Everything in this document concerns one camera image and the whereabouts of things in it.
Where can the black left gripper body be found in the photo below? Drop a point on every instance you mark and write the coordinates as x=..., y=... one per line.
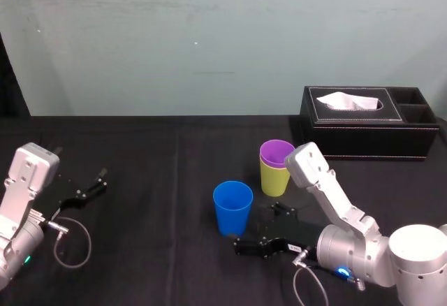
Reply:
x=64, y=194

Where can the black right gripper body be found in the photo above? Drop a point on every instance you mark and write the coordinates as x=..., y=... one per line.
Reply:
x=297, y=232

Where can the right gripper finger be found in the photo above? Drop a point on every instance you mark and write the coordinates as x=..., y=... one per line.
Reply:
x=283, y=210
x=249, y=246

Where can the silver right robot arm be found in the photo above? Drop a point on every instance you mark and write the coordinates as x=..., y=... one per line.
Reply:
x=349, y=250

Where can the yellow-green plastic cup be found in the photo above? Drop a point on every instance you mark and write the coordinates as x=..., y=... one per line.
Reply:
x=274, y=182

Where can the blue plastic cup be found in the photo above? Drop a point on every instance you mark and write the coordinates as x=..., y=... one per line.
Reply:
x=233, y=211

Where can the purple plastic cup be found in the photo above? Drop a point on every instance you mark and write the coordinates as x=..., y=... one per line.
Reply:
x=276, y=152

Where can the black table cloth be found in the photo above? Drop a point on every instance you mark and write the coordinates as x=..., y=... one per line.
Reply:
x=157, y=187

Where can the dark curtain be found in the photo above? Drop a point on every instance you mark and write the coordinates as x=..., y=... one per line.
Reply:
x=10, y=86

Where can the black leather tissue box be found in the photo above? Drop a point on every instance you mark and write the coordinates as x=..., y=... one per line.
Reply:
x=370, y=138

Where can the white tissue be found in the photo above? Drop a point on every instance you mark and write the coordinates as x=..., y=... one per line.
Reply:
x=344, y=101

